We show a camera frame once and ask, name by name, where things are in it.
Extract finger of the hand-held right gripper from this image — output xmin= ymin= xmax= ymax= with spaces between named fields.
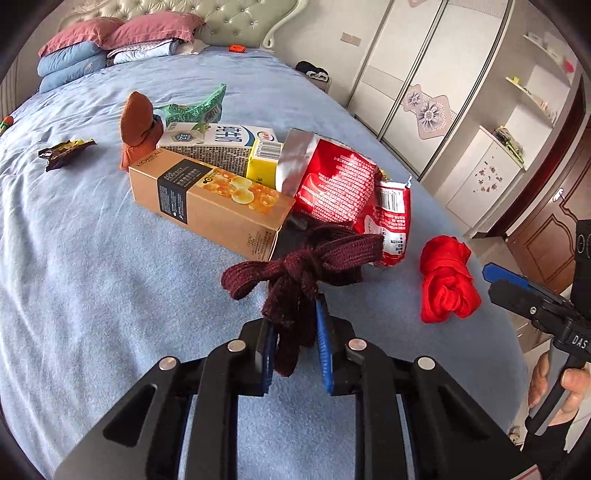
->
xmin=489 ymin=281 xmax=548 ymax=324
xmin=482 ymin=262 xmax=575 ymax=312

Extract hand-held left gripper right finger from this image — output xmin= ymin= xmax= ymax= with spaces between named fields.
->
xmin=315 ymin=294 xmax=525 ymax=480

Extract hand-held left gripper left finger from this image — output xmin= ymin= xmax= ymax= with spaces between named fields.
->
xmin=55 ymin=319 xmax=280 ymax=480

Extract dark maroon knotted sock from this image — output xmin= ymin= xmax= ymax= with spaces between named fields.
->
xmin=221 ymin=222 xmax=385 ymax=377

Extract brown yellow snack wrapper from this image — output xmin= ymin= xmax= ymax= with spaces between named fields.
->
xmin=38 ymin=138 xmax=98 ymax=174

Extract person's right forearm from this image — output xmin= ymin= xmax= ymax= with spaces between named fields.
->
xmin=522 ymin=406 xmax=591 ymax=480

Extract person's right hand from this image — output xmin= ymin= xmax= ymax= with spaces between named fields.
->
xmin=529 ymin=350 xmax=591 ymax=425

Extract red knotted cloth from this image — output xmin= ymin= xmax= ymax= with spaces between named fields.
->
xmin=420 ymin=235 xmax=482 ymax=324

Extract brown wooden door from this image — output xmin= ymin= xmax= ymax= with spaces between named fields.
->
xmin=503 ymin=92 xmax=591 ymax=296

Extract white low cabinet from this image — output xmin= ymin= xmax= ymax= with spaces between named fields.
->
xmin=436 ymin=124 xmax=527 ymax=236

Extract small red snack packet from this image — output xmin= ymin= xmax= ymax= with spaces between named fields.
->
xmin=365 ymin=174 xmax=413 ymax=268

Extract green items on cabinet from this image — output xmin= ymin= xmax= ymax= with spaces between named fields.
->
xmin=494 ymin=127 xmax=525 ymax=162

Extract large red snack bag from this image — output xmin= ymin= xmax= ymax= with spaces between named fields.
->
xmin=276 ymin=129 xmax=379 ymax=227

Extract gold cosmetic box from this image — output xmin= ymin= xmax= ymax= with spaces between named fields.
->
xmin=128 ymin=147 xmax=296 ymax=260

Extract small yellow carton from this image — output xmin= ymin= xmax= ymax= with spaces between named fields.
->
xmin=246 ymin=140 xmax=284 ymax=190

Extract white corner shelf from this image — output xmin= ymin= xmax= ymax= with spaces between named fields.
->
xmin=505 ymin=28 xmax=583 ymax=130

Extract white sliding wardrobe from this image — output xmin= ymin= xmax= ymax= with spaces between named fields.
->
xmin=348 ymin=0 xmax=513 ymax=181

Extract white blue milk carton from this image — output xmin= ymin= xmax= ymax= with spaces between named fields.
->
xmin=159 ymin=122 xmax=278 ymax=178

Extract green snack bag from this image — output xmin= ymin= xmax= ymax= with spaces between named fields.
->
xmin=152 ymin=84 xmax=227 ymax=127

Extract rust brown sock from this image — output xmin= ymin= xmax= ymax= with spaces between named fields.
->
xmin=119 ymin=91 xmax=164 ymax=174

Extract white folded cloth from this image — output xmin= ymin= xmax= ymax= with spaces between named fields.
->
xmin=175 ymin=39 xmax=211 ymax=56

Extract folded light blue blankets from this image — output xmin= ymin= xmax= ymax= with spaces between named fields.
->
xmin=107 ymin=39 xmax=185 ymax=65

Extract tufted cream headboard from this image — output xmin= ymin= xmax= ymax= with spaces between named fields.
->
xmin=60 ymin=0 xmax=308 ymax=49

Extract pink pillow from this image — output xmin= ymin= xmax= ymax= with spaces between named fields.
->
xmin=38 ymin=17 xmax=125 ymax=58
xmin=99 ymin=12 xmax=206 ymax=51

